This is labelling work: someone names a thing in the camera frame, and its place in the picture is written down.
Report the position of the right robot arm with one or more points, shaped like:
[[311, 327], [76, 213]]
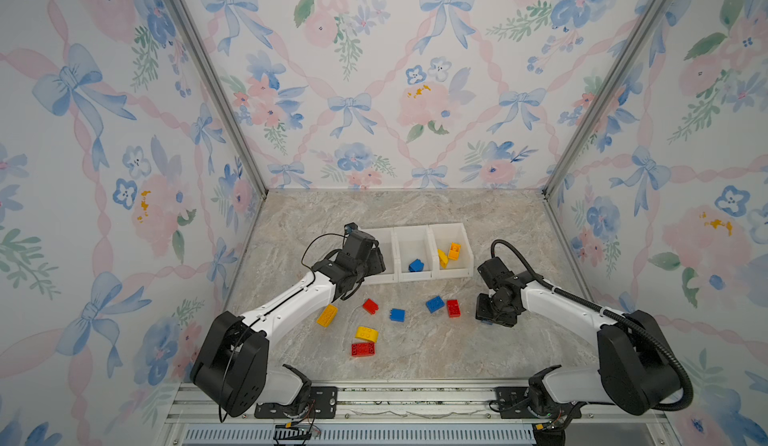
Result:
[[636, 370]]

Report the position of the yellow printed lego piece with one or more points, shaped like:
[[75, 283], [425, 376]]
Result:
[[454, 252]]

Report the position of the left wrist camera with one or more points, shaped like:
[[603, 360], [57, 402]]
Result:
[[350, 228]]

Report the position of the yellow curved lego piece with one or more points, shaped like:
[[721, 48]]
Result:
[[443, 258]]

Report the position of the red lego brick front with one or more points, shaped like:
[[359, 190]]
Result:
[[363, 349]]

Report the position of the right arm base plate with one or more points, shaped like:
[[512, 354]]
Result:
[[512, 402]]

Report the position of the small red lego brick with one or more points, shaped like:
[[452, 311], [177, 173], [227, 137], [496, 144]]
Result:
[[370, 306]]

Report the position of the red lego brick right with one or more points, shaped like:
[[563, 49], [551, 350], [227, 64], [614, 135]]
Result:
[[453, 308]]

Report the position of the aluminium mounting rail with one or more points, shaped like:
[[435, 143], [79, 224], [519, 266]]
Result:
[[408, 412]]

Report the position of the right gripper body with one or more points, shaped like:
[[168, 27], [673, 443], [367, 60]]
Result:
[[490, 310]]

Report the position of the white three-compartment bin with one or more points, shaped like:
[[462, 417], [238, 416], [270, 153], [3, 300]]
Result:
[[400, 245]]

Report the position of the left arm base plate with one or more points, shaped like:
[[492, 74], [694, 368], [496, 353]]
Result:
[[317, 402]]

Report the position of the long yellow lego brick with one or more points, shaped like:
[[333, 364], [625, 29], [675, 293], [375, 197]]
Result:
[[327, 316]]

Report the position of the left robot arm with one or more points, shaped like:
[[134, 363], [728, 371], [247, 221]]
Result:
[[232, 365]]

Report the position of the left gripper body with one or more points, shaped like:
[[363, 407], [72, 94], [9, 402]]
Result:
[[374, 265]]

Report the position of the blue lego brick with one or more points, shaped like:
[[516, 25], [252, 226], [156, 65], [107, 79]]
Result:
[[434, 304], [397, 315], [416, 265]]

